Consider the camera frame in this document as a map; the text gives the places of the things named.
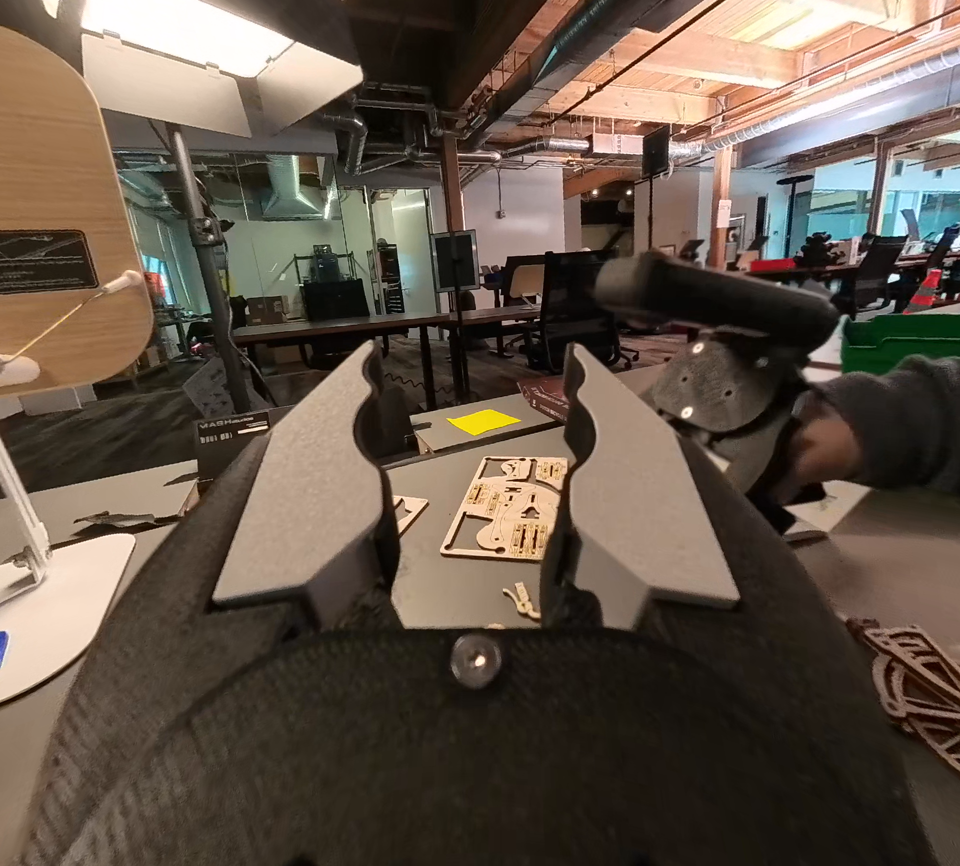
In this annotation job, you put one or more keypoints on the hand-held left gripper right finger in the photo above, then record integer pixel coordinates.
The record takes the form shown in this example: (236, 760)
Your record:
(645, 506)

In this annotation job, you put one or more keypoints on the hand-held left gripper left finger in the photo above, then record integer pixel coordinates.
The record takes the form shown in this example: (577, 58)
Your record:
(300, 506)

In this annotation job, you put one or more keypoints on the large wooden model parts sheet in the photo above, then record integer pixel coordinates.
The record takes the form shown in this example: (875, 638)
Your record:
(517, 543)

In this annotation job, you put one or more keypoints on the person's right forearm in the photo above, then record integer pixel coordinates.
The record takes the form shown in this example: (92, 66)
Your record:
(900, 416)

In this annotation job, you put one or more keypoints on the small wooden model parts sheet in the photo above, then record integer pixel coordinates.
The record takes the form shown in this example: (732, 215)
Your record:
(411, 509)

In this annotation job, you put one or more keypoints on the dark red model kit box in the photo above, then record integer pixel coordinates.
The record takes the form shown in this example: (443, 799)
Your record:
(544, 401)

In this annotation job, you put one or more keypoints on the small wooden model piece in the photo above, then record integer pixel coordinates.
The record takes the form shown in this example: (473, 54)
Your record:
(525, 599)

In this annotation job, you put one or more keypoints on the assembled wooden wheel model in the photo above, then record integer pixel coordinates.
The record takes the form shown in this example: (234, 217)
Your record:
(915, 693)

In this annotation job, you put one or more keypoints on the person's right hand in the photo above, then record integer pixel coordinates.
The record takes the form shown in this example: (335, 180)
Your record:
(825, 449)

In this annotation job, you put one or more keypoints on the black box with white label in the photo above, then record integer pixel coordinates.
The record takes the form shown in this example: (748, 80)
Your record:
(232, 446)

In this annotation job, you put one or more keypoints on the black office chair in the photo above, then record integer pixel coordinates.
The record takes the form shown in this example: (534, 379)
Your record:
(870, 273)
(570, 303)

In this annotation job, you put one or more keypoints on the black hanging monitor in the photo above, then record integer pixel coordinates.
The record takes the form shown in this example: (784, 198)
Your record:
(655, 153)

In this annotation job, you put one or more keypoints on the dark torn paper scrap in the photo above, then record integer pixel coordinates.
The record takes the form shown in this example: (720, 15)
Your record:
(127, 518)

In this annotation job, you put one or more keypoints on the yellow sticky note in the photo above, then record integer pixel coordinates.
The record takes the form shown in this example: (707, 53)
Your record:
(484, 422)

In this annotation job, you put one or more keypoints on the long dark table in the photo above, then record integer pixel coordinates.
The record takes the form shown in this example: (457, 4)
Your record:
(337, 326)

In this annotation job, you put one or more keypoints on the printed instruction booklet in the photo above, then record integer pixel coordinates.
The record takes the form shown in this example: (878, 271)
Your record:
(840, 506)

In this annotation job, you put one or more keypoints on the green plastic bin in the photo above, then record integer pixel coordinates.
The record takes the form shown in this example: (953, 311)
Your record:
(900, 344)

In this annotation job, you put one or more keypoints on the cardboard box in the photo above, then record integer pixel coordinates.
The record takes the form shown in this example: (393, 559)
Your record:
(266, 311)

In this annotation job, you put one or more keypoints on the orange traffic cone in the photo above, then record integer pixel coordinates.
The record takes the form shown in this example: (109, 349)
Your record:
(924, 296)

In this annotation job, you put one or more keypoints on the black light stand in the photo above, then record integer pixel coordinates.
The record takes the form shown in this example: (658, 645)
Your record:
(210, 266)

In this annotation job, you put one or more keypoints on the monitor on floor stand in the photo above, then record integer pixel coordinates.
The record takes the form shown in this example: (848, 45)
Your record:
(454, 260)

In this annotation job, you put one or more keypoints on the small blue object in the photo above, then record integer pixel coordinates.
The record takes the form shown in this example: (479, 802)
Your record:
(4, 648)

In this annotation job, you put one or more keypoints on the wooden book stand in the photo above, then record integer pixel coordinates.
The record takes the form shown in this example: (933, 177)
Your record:
(52, 205)

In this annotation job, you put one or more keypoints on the studio light panel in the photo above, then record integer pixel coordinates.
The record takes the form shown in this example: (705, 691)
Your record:
(187, 33)

